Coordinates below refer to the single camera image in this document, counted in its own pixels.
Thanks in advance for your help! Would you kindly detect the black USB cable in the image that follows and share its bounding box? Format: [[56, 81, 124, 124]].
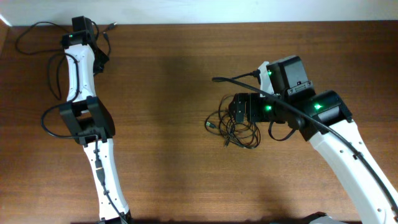
[[204, 94, 262, 149]]

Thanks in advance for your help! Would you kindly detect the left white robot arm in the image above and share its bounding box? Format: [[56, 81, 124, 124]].
[[60, 16, 131, 223]]

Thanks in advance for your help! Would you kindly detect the thin black micro-USB cable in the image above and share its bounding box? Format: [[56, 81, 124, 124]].
[[15, 21, 118, 101]]

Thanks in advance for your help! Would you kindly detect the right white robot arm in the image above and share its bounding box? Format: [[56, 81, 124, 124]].
[[228, 55, 397, 223]]

